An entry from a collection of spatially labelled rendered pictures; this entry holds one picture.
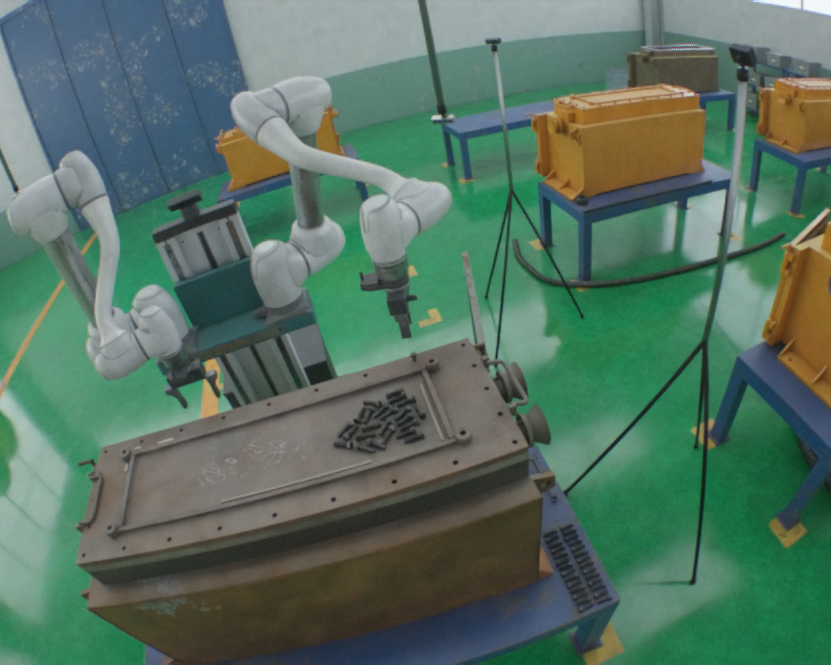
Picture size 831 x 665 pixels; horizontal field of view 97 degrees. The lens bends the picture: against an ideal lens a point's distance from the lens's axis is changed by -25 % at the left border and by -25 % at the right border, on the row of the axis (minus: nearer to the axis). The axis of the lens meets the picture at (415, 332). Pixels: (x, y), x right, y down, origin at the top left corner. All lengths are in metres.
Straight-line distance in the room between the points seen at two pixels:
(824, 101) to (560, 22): 6.72
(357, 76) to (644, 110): 6.73
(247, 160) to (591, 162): 3.96
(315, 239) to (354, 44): 8.30
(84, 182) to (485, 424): 1.35
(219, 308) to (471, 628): 1.51
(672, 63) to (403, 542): 7.50
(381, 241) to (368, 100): 8.94
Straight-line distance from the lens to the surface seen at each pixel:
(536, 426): 1.36
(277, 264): 1.73
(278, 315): 1.83
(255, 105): 1.46
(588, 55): 11.89
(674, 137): 4.50
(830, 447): 2.46
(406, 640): 1.78
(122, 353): 1.57
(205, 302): 1.98
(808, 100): 6.16
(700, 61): 8.38
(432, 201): 1.26
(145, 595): 1.50
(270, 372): 2.28
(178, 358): 1.62
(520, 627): 1.75
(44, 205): 1.60
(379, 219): 1.15
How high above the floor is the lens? 2.32
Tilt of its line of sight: 38 degrees down
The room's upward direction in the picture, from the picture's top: 13 degrees counter-clockwise
